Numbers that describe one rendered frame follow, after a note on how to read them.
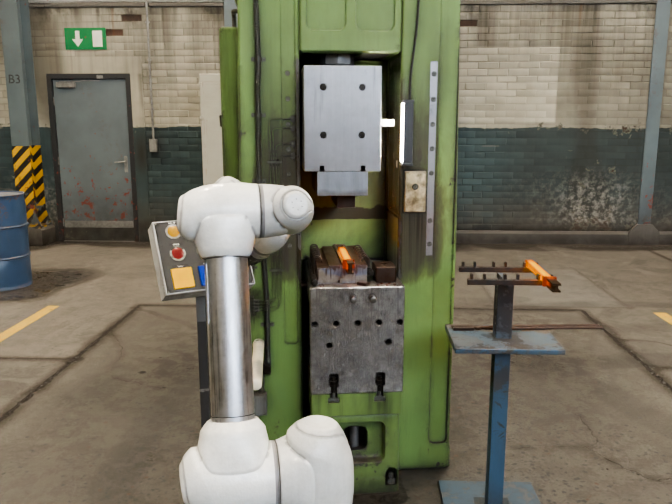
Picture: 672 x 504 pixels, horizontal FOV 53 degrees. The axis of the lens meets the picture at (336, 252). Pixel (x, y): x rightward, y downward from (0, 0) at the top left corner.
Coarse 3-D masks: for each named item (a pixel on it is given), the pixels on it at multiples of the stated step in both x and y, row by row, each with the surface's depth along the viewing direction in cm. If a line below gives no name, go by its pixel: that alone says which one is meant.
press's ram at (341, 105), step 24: (312, 72) 253; (336, 72) 253; (360, 72) 254; (312, 96) 254; (336, 96) 255; (360, 96) 256; (312, 120) 256; (336, 120) 257; (360, 120) 258; (384, 120) 277; (312, 144) 258; (336, 144) 259; (360, 144) 259; (312, 168) 260; (336, 168) 260; (360, 168) 261
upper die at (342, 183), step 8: (320, 168) 277; (312, 176) 294; (320, 176) 260; (328, 176) 261; (336, 176) 261; (344, 176) 261; (352, 176) 262; (360, 176) 262; (312, 184) 295; (320, 184) 261; (328, 184) 261; (336, 184) 262; (344, 184) 262; (352, 184) 262; (360, 184) 262; (320, 192) 262; (328, 192) 262; (336, 192) 262; (344, 192) 262; (352, 192) 263; (360, 192) 263
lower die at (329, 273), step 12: (324, 252) 294; (336, 252) 291; (348, 252) 289; (324, 264) 274; (336, 264) 270; (360, 264) 269; (324, 276) 268; (336, 276) 269; (348, 276) 269; (360, 276) 270
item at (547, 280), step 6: (528, 264) 260; (534, 264) 257; (534, 270) 250; (540, 270) 247; (540, 276) 241; (546, 276) 234; (552, 276) 234; (546, 282) 234; (552, 282) 227; (558, 282) 227; (552, 288) 228
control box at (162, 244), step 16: (160, 224) 242; (176, 224) 245; (160, 240) 240; (176, 240) 243; (160, 256) 238; (192, 256) 244; (160, 272) 238; (192, 272) 241; (160, 288) 240; (192, 288) 239
